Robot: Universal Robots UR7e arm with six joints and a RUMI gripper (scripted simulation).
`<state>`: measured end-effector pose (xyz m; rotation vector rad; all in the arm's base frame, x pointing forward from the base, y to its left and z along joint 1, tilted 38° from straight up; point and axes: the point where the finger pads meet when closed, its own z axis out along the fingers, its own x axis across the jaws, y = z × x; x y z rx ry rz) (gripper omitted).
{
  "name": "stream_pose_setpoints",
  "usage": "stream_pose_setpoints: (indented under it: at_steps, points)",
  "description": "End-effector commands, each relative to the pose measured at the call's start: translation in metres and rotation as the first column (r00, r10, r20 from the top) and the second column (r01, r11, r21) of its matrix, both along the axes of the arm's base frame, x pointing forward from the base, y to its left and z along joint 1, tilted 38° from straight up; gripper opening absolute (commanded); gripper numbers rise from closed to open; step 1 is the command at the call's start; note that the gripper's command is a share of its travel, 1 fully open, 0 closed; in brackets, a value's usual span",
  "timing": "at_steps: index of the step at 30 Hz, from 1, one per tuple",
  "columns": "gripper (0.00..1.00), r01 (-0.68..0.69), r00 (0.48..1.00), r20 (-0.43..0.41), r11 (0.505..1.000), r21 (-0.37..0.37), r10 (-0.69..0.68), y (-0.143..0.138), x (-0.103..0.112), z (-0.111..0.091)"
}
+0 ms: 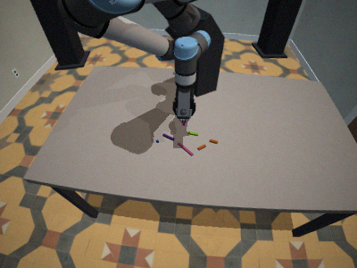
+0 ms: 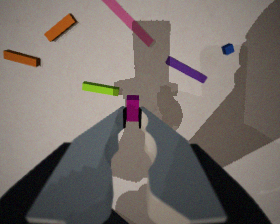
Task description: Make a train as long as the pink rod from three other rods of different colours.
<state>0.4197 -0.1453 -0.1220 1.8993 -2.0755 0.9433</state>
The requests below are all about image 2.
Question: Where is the orange rod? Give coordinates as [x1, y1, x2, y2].
[3, 50, 40, 67]
[44, 14, 77, 42]

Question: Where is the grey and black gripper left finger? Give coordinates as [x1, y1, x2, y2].
[0, 106, 127, 224]

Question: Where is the dark purple rod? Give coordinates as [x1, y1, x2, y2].
[165, 56, 208, 83]

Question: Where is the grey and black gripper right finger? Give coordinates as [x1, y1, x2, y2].
[138, 106, 272, 224]

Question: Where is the lime green rod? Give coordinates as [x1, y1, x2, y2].
[82, 81, 120, 96]

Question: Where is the small blue block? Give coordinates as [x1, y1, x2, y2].
[221, 43, 234, 55]

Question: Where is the magenta rod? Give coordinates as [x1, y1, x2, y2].
[127, 95, 139, 122]

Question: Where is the pink rod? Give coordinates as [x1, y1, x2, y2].
[102, 0, 154, 47]

